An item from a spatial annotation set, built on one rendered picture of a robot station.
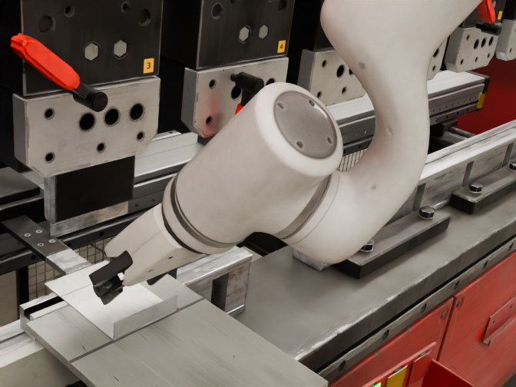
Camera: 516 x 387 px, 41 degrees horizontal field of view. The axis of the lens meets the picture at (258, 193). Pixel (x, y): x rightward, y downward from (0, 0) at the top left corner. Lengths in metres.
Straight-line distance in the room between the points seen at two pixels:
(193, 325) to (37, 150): 0.26
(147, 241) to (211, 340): 0.16
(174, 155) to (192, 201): 0.64
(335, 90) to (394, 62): 0.45
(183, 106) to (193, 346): 0.26
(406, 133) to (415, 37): 0.07
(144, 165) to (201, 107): 0.42
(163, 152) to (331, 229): 0.70
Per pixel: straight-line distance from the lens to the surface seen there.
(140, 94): 0.70
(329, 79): 0.93
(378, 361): 1.18
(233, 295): 0.97
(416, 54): 0.50
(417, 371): 1.09
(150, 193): 1.16
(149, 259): 0.64
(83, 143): 0.67
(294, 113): 0.52
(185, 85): 0.76
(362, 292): 1.10
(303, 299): 1.06
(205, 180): 0.56
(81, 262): 0.86
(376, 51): 0.49
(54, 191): 0.72
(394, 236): 1.22
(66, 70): 0.59
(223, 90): 0.78
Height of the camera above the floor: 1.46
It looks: 25 degrees down
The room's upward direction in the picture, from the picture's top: 8 degrees clockwise
